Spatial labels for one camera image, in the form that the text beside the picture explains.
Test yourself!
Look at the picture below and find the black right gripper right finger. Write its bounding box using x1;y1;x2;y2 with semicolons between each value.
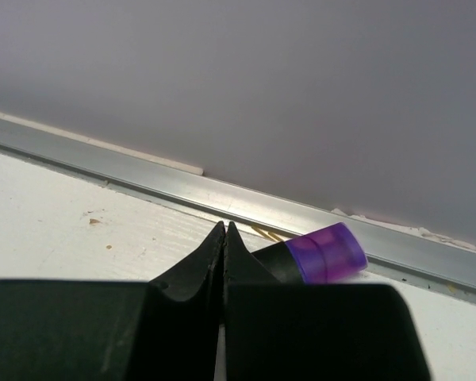
224;224;431;380

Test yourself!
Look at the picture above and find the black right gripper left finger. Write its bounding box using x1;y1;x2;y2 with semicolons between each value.
0;223;225;380

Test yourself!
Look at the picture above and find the purple cap black highlighter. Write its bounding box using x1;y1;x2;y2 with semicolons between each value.
252;222;368;284

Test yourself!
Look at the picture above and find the metal table edge rail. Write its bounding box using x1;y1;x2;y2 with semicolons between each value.
0;119;476;305

